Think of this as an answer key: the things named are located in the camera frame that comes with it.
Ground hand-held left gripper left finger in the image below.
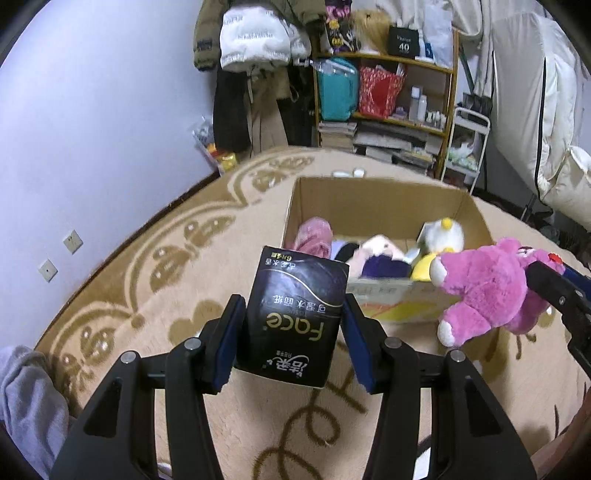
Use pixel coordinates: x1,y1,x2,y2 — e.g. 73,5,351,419
48,294,247,480

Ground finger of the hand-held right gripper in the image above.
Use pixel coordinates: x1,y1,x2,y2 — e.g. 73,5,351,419
561,265,591,289
526,261,591,370

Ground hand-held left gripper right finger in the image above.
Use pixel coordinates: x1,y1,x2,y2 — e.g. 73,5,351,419
342,293,539,480

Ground pink bear plush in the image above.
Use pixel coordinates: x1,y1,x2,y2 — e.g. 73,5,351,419
429,237,566,348

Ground black tissue pack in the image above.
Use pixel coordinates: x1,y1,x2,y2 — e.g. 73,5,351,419
235,246,350,389

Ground purple plush toy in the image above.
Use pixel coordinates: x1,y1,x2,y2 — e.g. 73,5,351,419
333,234,411,280

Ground pink cloth item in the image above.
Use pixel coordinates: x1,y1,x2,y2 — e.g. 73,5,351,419
295,217,334,260

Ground brown cardboard box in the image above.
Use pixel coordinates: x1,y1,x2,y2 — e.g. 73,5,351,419
281,176,497,326

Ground white fluffy plush toy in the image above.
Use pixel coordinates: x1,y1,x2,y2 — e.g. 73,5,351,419
422,218,466,256

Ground black stand legs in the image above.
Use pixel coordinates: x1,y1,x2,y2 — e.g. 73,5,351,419
522,194,568,250

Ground white trolley cart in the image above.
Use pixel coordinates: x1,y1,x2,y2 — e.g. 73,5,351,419
441,106,491,192

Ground cream quilt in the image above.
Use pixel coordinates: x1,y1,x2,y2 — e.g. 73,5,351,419
374,0,591,220

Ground grey clothing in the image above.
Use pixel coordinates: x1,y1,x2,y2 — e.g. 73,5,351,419
0,345,77,478

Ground clear bag of small items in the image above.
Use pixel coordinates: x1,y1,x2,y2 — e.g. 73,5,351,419
193,116,241,175

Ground untidy pile of books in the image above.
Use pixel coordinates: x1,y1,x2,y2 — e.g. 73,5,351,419
353,120,445,175

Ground neat stack of books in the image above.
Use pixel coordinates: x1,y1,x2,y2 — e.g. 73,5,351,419
318,121,357,151

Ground beige hanging trousers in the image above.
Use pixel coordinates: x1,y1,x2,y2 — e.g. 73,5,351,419
247,67,289,153

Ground black hanging garment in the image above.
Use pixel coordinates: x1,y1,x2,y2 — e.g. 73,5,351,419
213,69,252,155

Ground wooden shelf rack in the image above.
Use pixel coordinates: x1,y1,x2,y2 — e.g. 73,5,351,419
313,28,460,181

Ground teal bag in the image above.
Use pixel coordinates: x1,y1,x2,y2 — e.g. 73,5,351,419
316,58,360,121

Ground red gift bag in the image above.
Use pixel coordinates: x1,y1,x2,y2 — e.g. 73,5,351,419
358,66,406,118

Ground white plastic bag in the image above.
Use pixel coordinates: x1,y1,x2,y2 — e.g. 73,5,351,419
418,2,455,68

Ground black box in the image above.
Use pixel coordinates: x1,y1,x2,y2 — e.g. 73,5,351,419
388,25,422,58

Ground white puffer jacket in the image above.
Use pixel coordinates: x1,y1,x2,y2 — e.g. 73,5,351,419
219,10,312,71

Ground olive hooded jacket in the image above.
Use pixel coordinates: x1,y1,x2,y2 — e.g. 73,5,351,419
193,0,326,72

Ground colourful printed bag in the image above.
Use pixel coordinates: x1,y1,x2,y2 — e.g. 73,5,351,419
324,4,363,54

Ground blonde wig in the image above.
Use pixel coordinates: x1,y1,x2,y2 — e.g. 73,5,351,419
352,10,389,51

